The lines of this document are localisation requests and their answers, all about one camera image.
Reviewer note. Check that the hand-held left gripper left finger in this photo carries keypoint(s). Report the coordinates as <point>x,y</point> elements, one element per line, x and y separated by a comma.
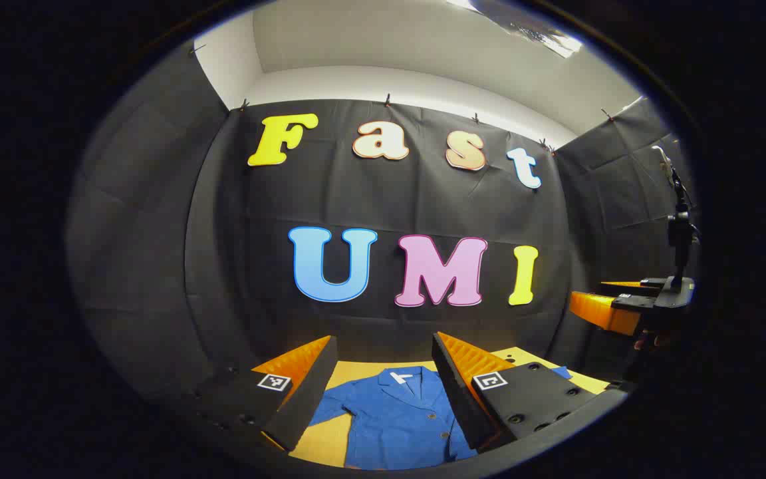
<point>313,382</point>

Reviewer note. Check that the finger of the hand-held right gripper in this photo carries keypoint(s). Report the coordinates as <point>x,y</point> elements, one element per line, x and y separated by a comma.
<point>626,287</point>
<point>606,313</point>

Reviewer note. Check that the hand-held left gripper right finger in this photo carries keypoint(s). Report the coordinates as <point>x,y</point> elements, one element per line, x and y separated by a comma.
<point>453,386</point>

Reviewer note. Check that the ceiling light panel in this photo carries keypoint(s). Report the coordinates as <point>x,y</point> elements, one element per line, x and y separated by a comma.
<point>529,30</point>

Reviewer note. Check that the black backdrop cloth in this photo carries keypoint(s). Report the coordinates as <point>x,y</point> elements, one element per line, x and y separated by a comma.
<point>223,233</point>

